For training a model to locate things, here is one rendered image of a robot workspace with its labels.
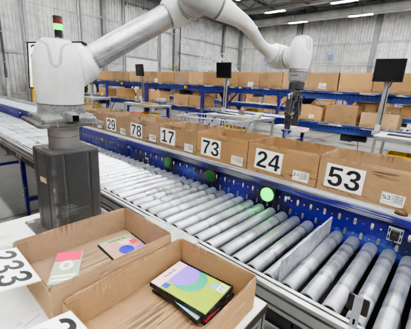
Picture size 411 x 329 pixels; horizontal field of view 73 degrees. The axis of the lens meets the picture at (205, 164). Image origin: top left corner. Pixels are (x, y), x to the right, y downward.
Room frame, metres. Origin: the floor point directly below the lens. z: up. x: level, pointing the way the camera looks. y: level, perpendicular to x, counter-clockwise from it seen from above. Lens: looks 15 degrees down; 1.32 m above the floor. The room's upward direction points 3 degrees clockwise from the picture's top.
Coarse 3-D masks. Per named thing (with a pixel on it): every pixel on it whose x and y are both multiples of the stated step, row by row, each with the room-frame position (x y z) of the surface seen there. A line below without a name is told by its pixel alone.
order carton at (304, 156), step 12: (252, 144) 1.50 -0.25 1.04; (264, 144) 1.45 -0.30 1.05; (276, 144) 1.72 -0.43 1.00; (288, 144) 1.67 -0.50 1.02; (300, 144) 1.62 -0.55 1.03; (312, 144) 1.58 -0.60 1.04; (252, 156) 1.50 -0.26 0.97; (288, 156) 1.36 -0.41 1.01; (300, 156) 1.32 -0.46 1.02; (312, 156) 1.28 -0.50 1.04; (252, 168) 1.49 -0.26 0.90; (288, 168) 1.35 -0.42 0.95; (300, 168) 1.32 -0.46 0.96; (312, 168) 1.28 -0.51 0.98; (288, 180) 1.35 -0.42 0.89; (312, 180) 1.27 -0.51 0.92
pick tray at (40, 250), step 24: (96, 216) 0.92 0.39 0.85; (120, 216) 1.00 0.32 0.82; (24, 240) 0.75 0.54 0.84; (48, 240) 0.80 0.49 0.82; (72, 240) 0.86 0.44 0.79; (96, 240) 0.91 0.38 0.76; (144, 240) 0.93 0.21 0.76; (168, 240) 0.82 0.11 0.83; (48, 264) 0.76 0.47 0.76; (96, 264) 0.77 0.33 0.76; (120, 264) 0.68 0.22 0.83; (48, 288) 0.55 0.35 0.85; (72, 288) 0.59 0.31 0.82; (48, 312) 0.56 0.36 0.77
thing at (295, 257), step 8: (328, 224) 1.09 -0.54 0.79; (312, 232) 0.97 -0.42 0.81; (320, 232) 1.02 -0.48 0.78; (328, 232) 1.10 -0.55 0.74; (304, 240) 0.90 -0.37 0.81; (312, 240) 0.96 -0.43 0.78; (320, 240) 1.04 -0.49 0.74; (296, 248) 0.85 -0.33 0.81; (304, 248) 0.91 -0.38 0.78; (312, 248) 0.98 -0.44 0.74; (288, 256) 0.81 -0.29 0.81; (296, 256) 0.86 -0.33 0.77; (304, 256) 0.92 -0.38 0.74; (288, 264) 0.81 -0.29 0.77; (296, 264) 0.87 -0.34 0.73; (280, 272) 0.78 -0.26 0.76; (288, 272) 0.82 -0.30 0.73; (280, 280) 0.78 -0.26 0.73
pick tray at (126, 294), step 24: (144, 264) 0.69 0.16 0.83; (168, 264) 0.76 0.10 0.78; (192, 264) 0.77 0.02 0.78; (216, 264) 0.72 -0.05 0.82; (96, 288) 0.57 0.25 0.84; (120, 288) 0.63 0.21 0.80; (144, 288) 0.68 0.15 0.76; (240, 288) 0.66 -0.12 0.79; (72, 312) 0.48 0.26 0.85; (96, 312) 0.57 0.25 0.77; (120, 312) 0.58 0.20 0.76; (144, 312) 0.59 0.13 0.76; (168, 312) 0.59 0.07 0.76; (240, 312) 0.58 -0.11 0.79
